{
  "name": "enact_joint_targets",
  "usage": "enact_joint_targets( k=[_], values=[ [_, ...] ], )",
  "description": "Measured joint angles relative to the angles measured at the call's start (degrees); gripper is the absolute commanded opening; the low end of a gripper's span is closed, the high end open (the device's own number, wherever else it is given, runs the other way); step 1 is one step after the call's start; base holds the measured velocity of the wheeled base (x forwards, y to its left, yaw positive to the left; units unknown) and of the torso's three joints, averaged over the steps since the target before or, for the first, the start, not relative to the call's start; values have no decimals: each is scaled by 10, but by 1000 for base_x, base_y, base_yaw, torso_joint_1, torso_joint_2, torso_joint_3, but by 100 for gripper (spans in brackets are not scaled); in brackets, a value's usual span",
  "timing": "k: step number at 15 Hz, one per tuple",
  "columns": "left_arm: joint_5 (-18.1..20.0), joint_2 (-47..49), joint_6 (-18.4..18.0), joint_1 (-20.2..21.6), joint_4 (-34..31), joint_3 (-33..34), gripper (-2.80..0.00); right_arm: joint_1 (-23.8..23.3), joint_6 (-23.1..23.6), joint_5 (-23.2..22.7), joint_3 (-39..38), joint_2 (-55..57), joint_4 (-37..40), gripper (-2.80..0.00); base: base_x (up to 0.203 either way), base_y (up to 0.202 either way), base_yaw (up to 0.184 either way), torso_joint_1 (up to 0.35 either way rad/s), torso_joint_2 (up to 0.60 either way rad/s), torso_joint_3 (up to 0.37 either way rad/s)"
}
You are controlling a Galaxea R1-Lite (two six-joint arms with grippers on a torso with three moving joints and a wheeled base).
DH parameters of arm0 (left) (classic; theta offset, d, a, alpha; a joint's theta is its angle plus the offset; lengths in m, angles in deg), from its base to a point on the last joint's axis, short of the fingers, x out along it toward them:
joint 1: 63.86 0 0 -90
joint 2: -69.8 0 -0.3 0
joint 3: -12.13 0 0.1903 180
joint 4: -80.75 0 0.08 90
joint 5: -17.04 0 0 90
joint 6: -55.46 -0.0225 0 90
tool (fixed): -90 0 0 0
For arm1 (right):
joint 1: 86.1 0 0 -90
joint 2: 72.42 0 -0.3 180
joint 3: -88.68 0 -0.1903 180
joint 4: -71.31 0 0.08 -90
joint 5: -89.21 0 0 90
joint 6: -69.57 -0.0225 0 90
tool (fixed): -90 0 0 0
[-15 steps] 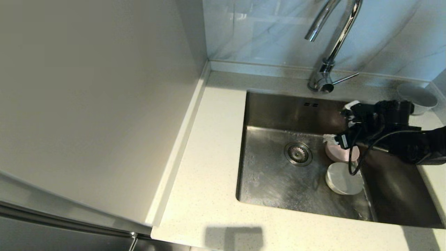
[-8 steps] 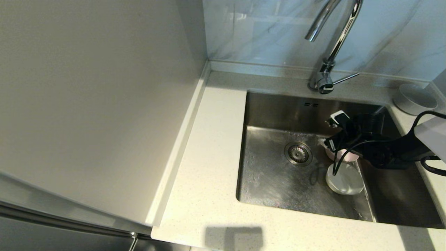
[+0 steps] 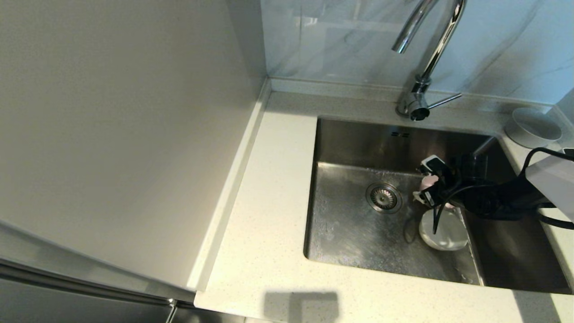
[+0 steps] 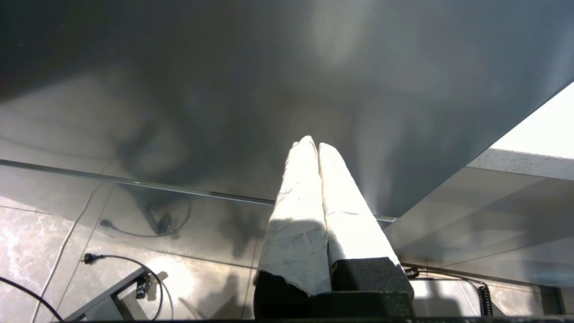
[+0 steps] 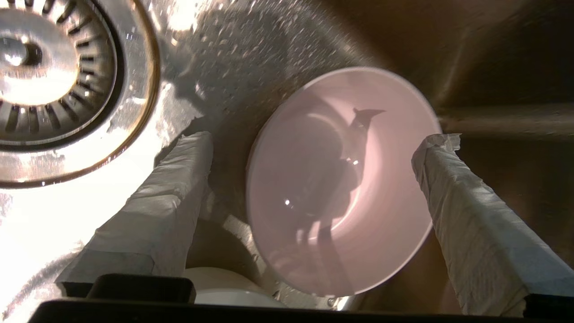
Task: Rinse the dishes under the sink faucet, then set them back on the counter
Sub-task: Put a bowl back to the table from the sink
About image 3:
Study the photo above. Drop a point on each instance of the grey base cabinet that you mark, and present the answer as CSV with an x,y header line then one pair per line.
x,y
206,316

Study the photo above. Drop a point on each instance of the pink bowl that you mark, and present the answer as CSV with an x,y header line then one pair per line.
x,y
429,181

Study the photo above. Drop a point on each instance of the chrome gooseneck faucet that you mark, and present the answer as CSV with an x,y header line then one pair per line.
x,y
441,40

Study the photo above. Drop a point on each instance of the round metal drain strainer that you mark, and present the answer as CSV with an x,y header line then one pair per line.
x,y
384,198

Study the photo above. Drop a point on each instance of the tall cabinet unit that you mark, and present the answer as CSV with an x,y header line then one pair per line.
x,y
112,134

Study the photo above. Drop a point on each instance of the white bowl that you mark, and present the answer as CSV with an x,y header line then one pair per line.
x,y
448,233

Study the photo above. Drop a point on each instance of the stainless steel sink basin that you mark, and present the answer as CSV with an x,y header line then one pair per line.
x,y
350,237

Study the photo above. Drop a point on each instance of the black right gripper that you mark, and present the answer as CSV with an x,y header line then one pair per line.
x,y
453,186

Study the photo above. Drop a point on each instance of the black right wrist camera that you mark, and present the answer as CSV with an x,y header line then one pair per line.
x,y
431,196

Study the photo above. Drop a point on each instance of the pale grey bowl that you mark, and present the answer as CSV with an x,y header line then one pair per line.
x,y
533,128

